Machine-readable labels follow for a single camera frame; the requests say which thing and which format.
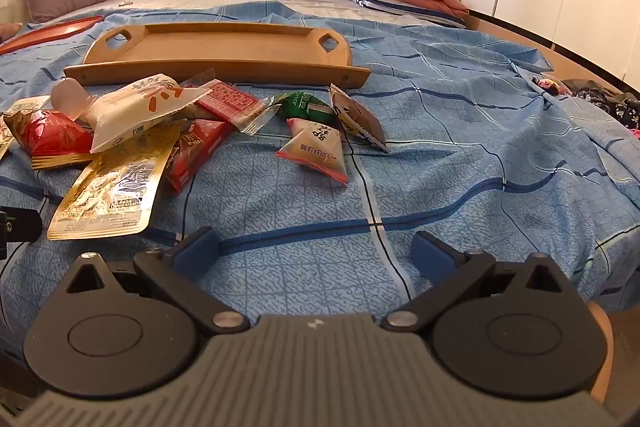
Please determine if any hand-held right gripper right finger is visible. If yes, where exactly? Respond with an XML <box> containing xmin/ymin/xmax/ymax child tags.
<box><xmin>381</xmin><ymin>231</ymin><xmax>569</xmax><ymax>336</ymax></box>

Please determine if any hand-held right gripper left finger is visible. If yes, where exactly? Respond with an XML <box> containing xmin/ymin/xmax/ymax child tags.
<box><xmin>64</xmin><ymin>226</ymin><xmax>251</xmax><ymax>336</ymax></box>

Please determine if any brown snack packet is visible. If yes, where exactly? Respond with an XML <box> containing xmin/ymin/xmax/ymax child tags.
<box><xmin>329</xmin><ymin>84</ymin><xmax>392</xmax><ymax>154</ymax></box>

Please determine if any wooden tray with handles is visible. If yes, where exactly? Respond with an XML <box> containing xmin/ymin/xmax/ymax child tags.
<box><xmin>63</xmin><ymin>22</ymin><xmax>372</xmax><ymax>89</ymax></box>

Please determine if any red and gold snack packet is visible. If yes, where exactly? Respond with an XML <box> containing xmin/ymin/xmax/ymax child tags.
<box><xmin>4</xmin><ymin>108</ymin><xmax>95</xmax><ymax>171</ymax></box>

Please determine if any dark red snack packet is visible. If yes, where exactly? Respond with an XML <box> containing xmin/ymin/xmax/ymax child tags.
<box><xmin>164</xmin><ymin>119</ymin><xmax>237</xmax><ymax>196</ymax></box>

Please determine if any blue checked bedsheet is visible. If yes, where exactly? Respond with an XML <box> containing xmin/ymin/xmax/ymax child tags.
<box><xmin>0</xmin><ymin>0</ymin><xmax>640</xmax><ymax>358</ymax></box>

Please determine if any clear jelly cup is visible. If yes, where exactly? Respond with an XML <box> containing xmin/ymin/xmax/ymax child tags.
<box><xmin>50</xmin><ymin>77</ymin><xmax>97</xmax><ymax>126</ymax></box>

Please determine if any white packet with orange print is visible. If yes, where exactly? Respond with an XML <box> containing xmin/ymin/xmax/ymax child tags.
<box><xmin>90</xmin><ymin>73</ymin><xmax>214</xmax><ymax>154</ymax></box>

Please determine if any red wrapper with clear ends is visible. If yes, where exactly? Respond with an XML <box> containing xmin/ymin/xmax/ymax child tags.
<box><xmin>194</xmin><ymin>79</ymin><xmax>270</xmax><ymax>136</ymax></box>

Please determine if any white pink-edged triangular packet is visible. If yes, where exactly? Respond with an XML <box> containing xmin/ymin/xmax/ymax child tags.
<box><xmin>275</xmin><ymin>117</ymin><xmax>349</xmax><ymax>186</ymax></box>

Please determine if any green snack packet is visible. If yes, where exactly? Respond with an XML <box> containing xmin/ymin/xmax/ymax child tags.
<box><xmin>271</xmin><ymin>90</ymin><xmax>335</xmax><ymax>124</ymax></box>

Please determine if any red flat tray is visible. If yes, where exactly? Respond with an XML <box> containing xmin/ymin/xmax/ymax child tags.
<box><xmin>0</xmin><ymin>16</ymin><xmax>105</xmax><ymax>56</ymax></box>

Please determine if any small colourful toy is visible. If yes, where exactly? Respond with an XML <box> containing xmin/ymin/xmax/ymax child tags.
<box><xmin>531</xmin><ymin>76</ymin><xmax>572</xmax><ymax>96</ymax></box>

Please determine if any dark floral cloth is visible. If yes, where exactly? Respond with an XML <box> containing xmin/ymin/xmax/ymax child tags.
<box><xmin>564</xmin><ymin>77</ymin><xmax>640</xmax><ymax>130</ymax></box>

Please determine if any blue white striped folded blanket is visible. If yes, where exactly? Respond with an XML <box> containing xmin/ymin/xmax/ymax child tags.
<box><xmin>351</xmin><ymin>0</ymin><xmax>469</xmax><ymax>28</ymax></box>

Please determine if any wooden bed frame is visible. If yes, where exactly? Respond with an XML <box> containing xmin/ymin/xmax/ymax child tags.
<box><xmin>466</xmin><ymin>9</ymin><xmax>640</xmax><ymax>94</ymax></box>

